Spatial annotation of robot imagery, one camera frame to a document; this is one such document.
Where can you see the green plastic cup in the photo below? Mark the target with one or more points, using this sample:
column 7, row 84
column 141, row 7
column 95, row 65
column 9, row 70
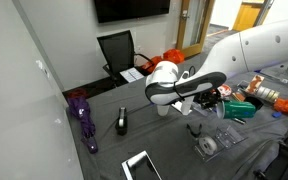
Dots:
column 235, row 109

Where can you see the black mesh office chair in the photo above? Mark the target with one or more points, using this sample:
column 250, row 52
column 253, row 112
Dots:
column 119, row 53

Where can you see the orange ribbon spool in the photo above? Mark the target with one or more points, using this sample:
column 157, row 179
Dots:
column 225, row 90

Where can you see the orange bag on floor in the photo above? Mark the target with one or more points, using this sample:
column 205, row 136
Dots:
column 172, row 55

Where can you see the white paper cup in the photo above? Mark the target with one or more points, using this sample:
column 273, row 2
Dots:
column 162, row 110

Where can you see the white ribbon rolls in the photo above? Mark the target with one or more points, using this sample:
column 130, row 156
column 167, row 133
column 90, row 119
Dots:
column 267, row 94

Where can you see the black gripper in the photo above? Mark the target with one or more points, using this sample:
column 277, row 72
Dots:
column 208, row 99

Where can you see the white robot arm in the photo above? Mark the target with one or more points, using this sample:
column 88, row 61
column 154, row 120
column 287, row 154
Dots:
column 249, row 50

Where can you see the wall television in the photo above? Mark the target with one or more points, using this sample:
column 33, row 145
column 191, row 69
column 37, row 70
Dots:
column 116, row 10

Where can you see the clear organizer box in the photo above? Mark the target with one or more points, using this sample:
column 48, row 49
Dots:
column 243, row 85

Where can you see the white paper on chair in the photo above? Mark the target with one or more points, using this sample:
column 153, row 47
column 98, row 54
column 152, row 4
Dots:
column 131, row 75

